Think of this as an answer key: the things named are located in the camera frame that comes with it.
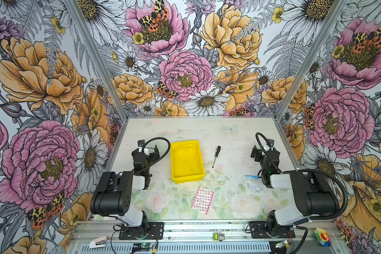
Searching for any black yellow screwdriver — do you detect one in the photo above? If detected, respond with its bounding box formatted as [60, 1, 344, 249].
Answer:
[212, 146, 221, 168]

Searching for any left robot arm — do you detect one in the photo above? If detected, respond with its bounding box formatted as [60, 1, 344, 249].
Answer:
[90, 147, 160, 228]

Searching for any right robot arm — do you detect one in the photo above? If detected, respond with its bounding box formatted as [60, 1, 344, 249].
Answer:
[247, 146, 340, 239]

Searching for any yellow plastic bin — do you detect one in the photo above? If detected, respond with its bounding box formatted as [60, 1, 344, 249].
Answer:
[170, 140, 205, 184]

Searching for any white blue packet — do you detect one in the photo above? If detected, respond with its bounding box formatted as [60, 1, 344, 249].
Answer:
[243, 175, 264, 195]

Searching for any pink sticker sheet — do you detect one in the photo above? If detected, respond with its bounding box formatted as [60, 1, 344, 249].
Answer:
[191, 187, 214, 214]

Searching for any right circuit board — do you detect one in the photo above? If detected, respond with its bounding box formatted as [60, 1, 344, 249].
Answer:
[275, 240, 290, 248]

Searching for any circuit board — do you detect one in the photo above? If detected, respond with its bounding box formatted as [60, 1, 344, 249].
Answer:
[275, 240, 290, 248]
[131, 243, 158, 254]

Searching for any left circuit board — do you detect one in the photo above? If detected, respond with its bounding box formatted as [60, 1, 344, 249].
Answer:
[131, 243, 158, 254]

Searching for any white pink stapler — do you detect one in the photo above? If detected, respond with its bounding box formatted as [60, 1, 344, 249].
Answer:
[89, 236, 108, 249]

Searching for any small green display module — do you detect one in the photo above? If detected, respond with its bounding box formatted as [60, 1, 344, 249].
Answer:
[213, 232, 225, 241]

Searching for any colourful flower toy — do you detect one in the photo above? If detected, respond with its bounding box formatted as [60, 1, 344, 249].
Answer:
[314, 228, 332, 247]

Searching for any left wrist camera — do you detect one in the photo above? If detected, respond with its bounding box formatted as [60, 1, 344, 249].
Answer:
[137, 140, 146, 148]

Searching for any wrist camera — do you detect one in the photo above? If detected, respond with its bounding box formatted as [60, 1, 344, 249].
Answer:
[264, 139, 275, 151]
[137, 140, 146, 148]

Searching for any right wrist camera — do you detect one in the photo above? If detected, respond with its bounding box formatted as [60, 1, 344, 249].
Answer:
[264, 139, 275, 151]

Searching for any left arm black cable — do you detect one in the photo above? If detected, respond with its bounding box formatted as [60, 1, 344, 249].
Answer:
[134, 137, 171, 176]

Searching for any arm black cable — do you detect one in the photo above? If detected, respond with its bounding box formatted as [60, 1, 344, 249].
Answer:
[134, 137, 171, 176]
[255, 132, 349, 221]

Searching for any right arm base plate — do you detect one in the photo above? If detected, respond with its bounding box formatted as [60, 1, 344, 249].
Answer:
[245, 221, 295, 239]

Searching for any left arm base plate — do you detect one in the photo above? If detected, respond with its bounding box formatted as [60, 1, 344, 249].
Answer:
[119, 222, 165, 240]

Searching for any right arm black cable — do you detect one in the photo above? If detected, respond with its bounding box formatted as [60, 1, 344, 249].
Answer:
[255, 132, 349, 221]

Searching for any aluminium front rail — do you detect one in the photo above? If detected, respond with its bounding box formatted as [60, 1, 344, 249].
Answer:
[67, 220, 350, 254]

